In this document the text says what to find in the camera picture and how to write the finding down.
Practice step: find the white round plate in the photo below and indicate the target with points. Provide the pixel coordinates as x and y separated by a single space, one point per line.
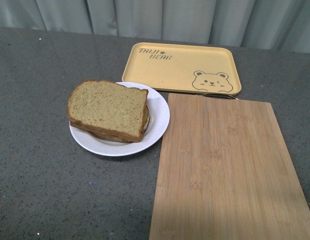
159 120

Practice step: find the yellow bear tray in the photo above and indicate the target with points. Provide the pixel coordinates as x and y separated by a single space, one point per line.
183 68

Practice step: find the bamboo cutting board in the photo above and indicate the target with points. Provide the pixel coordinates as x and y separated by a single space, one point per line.
225 173

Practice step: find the grey curtain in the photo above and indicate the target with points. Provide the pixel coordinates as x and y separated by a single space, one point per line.
261 24

